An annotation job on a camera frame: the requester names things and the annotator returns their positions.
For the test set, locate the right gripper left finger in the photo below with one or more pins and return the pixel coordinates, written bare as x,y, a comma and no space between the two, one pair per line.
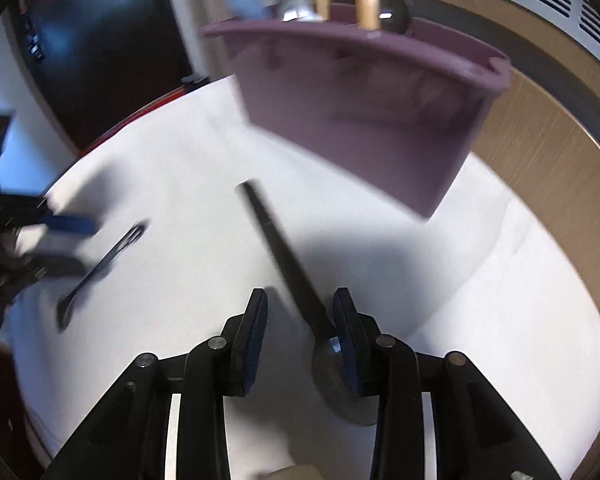
224,366

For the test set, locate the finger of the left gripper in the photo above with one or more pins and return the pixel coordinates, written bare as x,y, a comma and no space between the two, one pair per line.
78,225
54,266

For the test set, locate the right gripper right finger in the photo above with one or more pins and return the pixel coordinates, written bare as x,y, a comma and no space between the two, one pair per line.
379,365

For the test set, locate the smoky plastic spoon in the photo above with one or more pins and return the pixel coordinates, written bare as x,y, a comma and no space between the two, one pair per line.
327,367
396,16

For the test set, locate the light blue plastic spoon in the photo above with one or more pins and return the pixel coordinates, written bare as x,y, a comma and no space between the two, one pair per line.
248,10

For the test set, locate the stainless steel spoon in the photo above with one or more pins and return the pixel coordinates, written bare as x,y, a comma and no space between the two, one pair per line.
296,10

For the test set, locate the wooden spoon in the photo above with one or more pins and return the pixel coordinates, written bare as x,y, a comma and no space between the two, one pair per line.
367,14

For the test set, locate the black refrigerator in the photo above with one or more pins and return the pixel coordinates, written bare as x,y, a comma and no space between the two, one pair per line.
97,62

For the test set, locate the purple plastic utensil caddy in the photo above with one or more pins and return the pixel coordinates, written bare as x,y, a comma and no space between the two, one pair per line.
399,112

